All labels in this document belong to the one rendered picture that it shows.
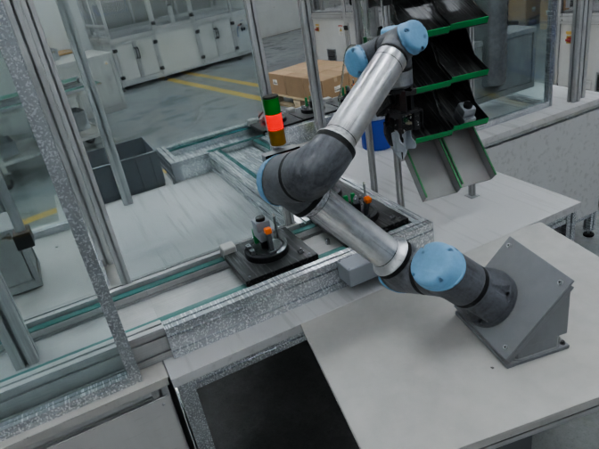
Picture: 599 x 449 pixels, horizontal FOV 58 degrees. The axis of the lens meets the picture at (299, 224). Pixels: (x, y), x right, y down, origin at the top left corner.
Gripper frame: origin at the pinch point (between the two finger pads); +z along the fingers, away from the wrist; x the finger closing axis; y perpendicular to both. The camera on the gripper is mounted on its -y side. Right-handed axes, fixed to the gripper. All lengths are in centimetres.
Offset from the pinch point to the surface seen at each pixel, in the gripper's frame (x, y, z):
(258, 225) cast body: -40.5, -18.0, 15.5
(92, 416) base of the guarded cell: -101, 4, 39
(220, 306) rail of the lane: -61, -3, 27
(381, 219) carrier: -0.3, -13.5, 26.3
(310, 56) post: 38, -127, -8
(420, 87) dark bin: 17.2, -11.9, -13.5
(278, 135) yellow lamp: -24.5, -29.4, -6.1
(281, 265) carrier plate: -38.8, -9.7, 26.2
